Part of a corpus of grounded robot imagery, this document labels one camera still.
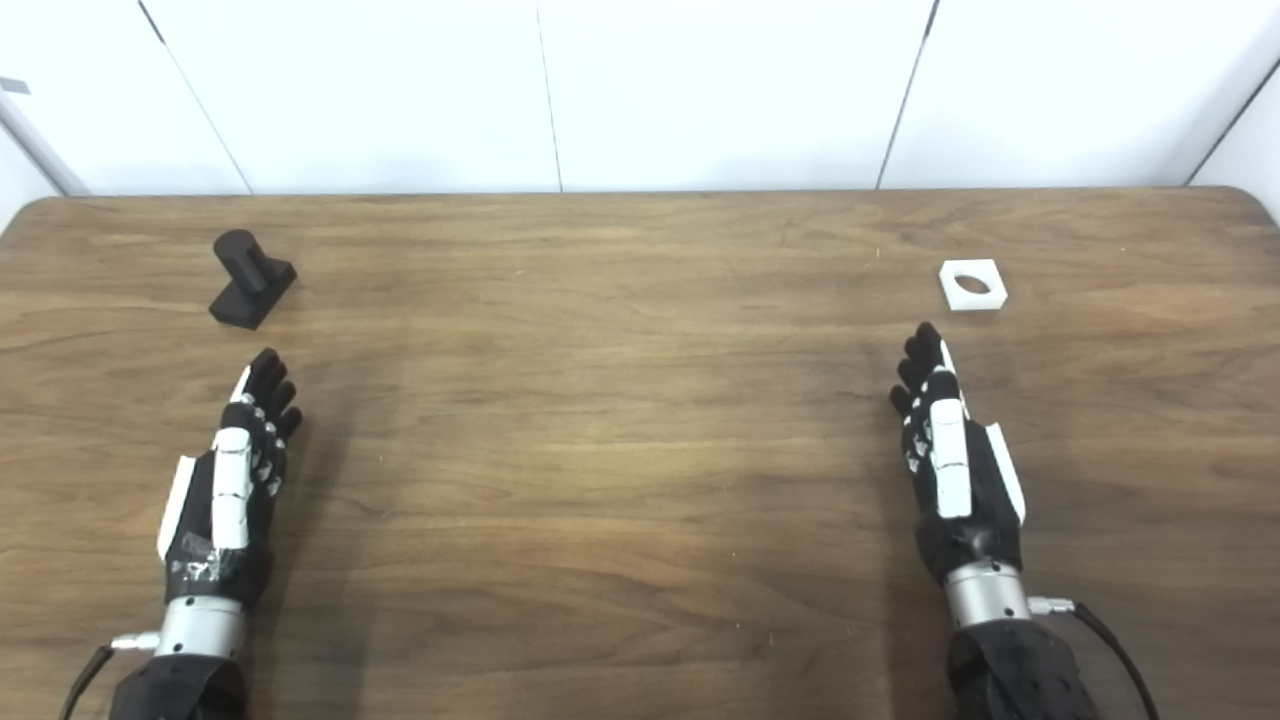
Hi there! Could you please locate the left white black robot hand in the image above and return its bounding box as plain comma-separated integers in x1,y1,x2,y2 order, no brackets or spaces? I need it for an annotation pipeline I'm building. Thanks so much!
157,347,304,603

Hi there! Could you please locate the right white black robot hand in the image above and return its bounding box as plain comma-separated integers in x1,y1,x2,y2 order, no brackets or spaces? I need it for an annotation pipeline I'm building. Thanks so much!
889,321,1028,587

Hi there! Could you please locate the white square piece with hole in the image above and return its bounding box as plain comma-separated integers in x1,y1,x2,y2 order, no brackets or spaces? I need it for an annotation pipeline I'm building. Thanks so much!
938,258,1009,313

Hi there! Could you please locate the black peg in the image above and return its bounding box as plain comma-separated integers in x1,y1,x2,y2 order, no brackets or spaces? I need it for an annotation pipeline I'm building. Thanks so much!
208,229,298,331

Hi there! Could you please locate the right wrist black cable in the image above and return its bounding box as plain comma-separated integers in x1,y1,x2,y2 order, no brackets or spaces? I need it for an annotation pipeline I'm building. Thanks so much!
1028,596,1161,720

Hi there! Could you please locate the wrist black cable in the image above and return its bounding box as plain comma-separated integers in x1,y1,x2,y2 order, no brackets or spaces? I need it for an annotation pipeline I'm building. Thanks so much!
58,632,161,720
1028,596,1161,720

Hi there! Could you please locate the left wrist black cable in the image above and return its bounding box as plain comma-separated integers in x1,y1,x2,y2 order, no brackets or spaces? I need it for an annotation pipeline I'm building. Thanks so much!
58,632,161,720

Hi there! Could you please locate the grey wall corner post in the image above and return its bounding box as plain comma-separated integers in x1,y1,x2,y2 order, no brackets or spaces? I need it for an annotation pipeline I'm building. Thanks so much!
0,92,91,198

